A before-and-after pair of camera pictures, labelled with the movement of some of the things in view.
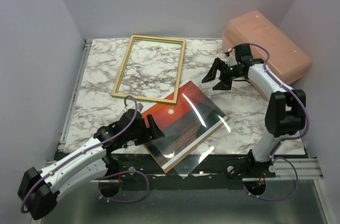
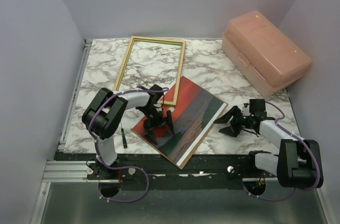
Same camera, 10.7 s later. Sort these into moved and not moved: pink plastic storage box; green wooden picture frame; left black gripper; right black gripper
Moved: left black gripper; right black gripper
Not moved: green wooden picture frame; pink plastic storage box
